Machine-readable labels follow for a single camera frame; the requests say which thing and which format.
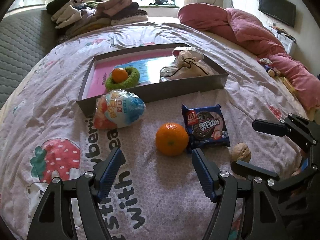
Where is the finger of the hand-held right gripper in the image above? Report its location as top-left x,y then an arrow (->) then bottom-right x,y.
252,114 -> 320,153
231,160 -> 313,195

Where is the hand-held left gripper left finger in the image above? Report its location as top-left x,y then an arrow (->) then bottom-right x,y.
26,147 -> 125,240

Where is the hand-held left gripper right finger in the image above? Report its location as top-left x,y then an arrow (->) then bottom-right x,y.
191,147 -> 284,240

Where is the walnut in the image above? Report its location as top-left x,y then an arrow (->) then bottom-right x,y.
230,143 -> 252,163

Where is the blue cookie packet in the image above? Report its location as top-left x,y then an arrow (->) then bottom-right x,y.
181,103 -> 230,154

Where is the orange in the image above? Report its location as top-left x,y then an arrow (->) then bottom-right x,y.
155,122 -> 189,156
112,68 -> 129,83

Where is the egg-shaped snack packet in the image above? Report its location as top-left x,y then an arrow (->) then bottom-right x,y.
94,90 -> 146,130

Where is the grey shallow cardboard box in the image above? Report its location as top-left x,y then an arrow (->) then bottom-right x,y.
76,43 -> 228,117

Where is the white drawstring pouch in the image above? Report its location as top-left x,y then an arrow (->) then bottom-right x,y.
159,55 -> 215,82

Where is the green fuzzy ring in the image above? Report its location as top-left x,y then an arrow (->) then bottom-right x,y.
105,67 -> 140,90

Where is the yellow packet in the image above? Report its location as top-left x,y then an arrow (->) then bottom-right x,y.
280,76 -> 299,93

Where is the small toy figure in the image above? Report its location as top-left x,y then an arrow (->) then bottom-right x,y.
259,58 -> 282,77

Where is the white cabinet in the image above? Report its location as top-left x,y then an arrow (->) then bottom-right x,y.
269,25 -> 297,53

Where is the pink quilt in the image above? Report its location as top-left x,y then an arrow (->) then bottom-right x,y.
178,3 -> 320,110

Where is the pink and blue book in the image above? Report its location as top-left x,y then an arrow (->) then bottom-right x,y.
86,51 -> 180,98

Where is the black television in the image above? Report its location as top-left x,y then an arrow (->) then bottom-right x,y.
258,0 -> 297,28

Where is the grey quilted headboard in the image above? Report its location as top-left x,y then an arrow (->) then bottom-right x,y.
0,9 -> 59,108

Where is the pile of folded clothes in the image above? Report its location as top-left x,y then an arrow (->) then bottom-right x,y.
46,0 -> 148,37

